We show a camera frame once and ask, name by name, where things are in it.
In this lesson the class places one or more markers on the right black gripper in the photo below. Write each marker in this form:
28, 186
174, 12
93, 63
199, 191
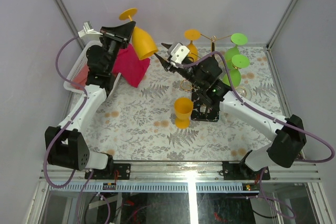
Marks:
165, 64

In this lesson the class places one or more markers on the blue cable duct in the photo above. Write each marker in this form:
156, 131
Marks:
180, 187

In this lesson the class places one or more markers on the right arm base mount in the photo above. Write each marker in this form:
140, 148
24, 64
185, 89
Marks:
238, 170

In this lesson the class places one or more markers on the orange wine glass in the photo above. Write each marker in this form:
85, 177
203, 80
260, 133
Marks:
183, 108
192, 35
142, 41

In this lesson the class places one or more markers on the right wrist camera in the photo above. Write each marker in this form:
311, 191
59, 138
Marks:
177, 53

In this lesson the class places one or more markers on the green plastic wine glass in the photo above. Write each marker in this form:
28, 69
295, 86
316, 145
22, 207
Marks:
236, 63

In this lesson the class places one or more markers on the salmon pink cloth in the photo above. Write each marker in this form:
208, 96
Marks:
81, 78

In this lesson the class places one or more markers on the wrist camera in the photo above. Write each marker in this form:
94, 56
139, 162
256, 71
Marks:
177, 53
88, 32

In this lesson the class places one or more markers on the magenta cloth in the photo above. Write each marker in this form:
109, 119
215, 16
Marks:
130, 66

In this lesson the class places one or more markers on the floral table mat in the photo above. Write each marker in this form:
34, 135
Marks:
138, 124

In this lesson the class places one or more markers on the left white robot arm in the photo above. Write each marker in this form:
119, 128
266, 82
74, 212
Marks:
65, 143

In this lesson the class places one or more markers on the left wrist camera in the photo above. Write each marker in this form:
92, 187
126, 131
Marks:
88, 32

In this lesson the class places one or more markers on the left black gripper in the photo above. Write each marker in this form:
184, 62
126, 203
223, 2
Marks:
119, 34

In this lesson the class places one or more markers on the white plastic basket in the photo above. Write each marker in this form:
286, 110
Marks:
100, 80

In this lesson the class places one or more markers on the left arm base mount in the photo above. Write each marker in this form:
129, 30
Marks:
113, 171

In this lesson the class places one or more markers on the gold wine glass rack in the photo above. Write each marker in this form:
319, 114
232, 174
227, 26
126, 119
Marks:
201, 111

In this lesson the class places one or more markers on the aluminium front rail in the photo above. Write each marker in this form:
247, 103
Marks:
172, 171

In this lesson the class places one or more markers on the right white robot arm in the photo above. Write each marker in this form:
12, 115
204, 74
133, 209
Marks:
286, 134

